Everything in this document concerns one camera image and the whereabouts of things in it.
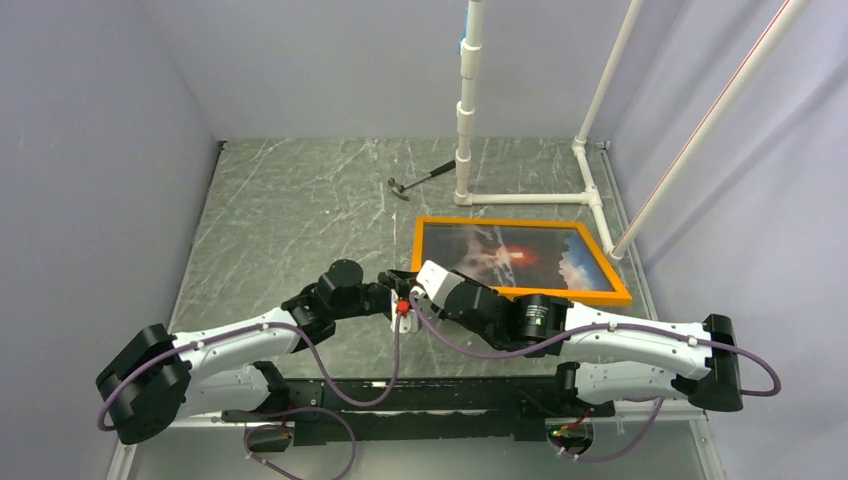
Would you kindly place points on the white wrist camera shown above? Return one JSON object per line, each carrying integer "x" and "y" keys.
{"x": 435, "y": 283}
{"x": 404, "y": 319}

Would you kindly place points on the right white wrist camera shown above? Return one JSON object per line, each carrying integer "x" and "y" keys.
{"x": 435, "y": 283}

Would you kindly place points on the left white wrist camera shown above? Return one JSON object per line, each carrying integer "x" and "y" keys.
{"x": 404, "y": 319}

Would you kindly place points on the black handled hammer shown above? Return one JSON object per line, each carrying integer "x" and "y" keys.
{"x": 400, "y": 190}

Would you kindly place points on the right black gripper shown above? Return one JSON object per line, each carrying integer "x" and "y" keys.
{"x": 473, "y": 282}

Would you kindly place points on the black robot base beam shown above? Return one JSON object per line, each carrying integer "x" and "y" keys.
{"x": 519, "y": 407}

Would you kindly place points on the aluminium rail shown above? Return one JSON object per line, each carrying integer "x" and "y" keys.
{"x": 662, "y": 411}

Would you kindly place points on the orange picture frame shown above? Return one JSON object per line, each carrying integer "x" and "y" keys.
{"x": 519, "y": 257}

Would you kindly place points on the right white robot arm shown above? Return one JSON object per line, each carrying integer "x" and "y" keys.
{"x": 615, "y": 356}

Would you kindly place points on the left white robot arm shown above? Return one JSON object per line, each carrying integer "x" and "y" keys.
{"x": 159, "y": 377}

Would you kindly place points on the white diagonal pole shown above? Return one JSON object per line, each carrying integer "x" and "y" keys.
{"x": 774, "y": 32}

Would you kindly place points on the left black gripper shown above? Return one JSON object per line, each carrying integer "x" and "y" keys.
{"x": 398, "y": 282}

